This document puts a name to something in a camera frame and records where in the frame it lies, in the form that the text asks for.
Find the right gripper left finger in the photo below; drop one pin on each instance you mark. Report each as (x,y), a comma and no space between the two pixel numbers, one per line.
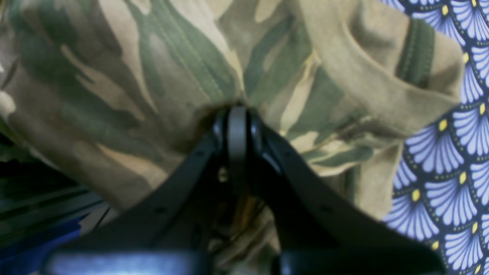
(180,214)

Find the camouflage T-shirt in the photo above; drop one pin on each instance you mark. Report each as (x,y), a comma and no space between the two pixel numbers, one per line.
(115,94)

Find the purple fan-pattern tablecloth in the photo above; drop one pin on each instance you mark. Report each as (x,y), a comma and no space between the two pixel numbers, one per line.
(440,191)

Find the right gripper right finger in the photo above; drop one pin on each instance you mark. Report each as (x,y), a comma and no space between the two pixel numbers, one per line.
(319,232)

